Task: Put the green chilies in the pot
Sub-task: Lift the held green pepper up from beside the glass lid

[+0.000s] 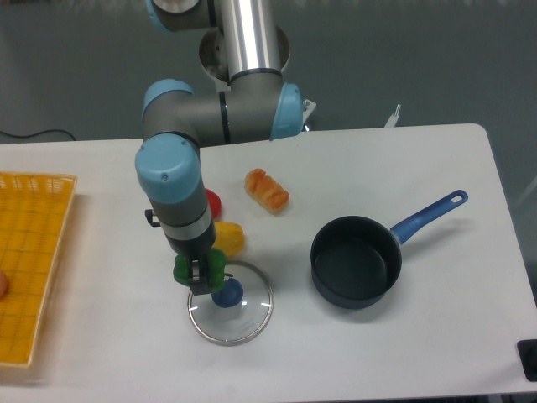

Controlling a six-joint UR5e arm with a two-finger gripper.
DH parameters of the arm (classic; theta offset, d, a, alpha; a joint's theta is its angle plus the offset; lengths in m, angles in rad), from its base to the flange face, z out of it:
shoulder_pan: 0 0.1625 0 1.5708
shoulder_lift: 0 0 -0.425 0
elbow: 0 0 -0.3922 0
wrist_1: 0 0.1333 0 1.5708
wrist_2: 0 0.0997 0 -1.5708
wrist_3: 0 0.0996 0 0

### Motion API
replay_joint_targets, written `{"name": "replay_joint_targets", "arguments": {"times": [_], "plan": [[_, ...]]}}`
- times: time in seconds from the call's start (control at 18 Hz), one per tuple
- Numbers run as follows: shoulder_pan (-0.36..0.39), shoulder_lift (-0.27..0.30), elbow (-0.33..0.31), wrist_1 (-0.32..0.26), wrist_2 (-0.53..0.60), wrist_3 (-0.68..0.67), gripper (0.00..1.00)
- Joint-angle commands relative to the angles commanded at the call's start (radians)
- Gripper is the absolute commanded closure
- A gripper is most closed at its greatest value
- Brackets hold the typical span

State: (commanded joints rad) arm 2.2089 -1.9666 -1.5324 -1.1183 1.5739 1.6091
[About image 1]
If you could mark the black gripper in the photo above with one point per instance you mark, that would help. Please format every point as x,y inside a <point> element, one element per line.
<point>193,249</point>

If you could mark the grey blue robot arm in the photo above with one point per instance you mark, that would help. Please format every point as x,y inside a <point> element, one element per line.
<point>256,105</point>

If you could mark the yellow toy pepper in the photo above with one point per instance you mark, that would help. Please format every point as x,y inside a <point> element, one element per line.
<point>230,238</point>

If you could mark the glass lid blue knob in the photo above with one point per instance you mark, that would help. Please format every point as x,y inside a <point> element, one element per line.
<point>239,311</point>

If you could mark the red toy pepper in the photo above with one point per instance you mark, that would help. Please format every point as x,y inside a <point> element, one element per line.
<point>215,203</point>

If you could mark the orange toy bread loaf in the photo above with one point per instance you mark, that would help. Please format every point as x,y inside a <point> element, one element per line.
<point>266,191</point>

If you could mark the yellow woven basket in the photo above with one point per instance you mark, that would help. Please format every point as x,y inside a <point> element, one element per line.
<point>34,212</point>

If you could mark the dark pot blue handle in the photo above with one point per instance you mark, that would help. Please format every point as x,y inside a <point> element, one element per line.
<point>355,260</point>

